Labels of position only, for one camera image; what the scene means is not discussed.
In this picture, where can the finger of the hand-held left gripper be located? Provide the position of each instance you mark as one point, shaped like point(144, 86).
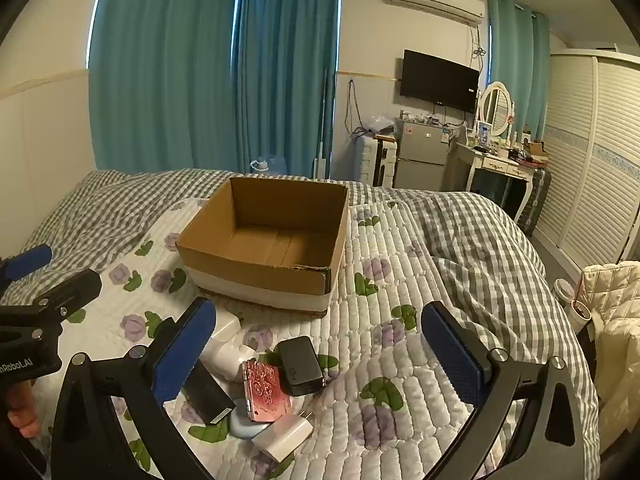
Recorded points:
point(30, 260)
point(70, 290)

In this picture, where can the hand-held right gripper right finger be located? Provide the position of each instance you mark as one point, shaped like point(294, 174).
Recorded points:
point(455, 357)

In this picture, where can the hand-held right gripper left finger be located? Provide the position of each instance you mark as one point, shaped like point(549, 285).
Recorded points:
point(184, 352)

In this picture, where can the white round power adapter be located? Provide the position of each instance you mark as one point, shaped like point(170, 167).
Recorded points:
point(227, 360)

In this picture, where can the black power adapter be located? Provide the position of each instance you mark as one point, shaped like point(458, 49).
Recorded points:
point(300, 367)

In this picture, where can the brown cardboard box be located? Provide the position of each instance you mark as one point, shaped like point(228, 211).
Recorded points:
point(260, 250)

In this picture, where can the white square charger plug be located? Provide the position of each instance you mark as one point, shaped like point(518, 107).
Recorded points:
point(282, 437)

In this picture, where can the person's left hand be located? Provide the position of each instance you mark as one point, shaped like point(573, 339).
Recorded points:
point(22, 410)

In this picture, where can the black rectangular box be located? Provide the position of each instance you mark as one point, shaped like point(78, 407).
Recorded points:
point(207, 395)

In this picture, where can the white flat charger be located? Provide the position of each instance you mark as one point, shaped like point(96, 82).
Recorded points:
point(227, 327)

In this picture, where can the pink patterned case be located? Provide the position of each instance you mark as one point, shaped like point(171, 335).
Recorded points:
point(267, 392)

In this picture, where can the light blue case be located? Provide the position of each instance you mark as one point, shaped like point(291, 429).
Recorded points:
point(245, 429)

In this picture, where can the grey checked duvet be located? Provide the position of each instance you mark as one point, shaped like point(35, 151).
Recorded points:
point(475, 240)

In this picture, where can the white cup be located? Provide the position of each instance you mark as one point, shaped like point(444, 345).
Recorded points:
point(564, 291)
point(582, 316)

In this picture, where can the white padded jacket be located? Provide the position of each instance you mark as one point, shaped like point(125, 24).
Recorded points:
point(617, 320)

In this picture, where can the black suitcase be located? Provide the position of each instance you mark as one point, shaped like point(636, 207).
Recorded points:
point(539, 195)

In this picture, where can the white dressing table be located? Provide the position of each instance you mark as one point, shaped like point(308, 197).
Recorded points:
point(492, 162)

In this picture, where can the clear water jug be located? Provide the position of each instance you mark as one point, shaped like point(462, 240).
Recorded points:
point(267, 166)

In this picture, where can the silver fridge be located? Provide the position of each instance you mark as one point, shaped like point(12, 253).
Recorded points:
point(422, 155)

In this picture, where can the white suitcase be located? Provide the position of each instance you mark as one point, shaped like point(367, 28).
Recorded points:
point(372, 160)

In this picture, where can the wide teal curtain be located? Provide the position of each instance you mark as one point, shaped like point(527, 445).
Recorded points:
point(160, 70)

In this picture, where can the white flat mop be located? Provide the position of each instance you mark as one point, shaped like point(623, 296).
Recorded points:
point(322, 165)

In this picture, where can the white slatted wardrobe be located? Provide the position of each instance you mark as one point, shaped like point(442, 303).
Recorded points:
point(590, 160)

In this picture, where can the clear plastic bag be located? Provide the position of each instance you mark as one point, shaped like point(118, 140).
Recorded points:
point(382, 126)

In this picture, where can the white oval vanity mirror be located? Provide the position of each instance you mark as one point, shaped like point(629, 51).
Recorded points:
point(496, 107)

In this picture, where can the narrow teal curtain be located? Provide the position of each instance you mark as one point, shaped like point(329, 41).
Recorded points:
point(520, 60)

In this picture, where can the black wall television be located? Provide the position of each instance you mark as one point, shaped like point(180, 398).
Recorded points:
point(440, 80)

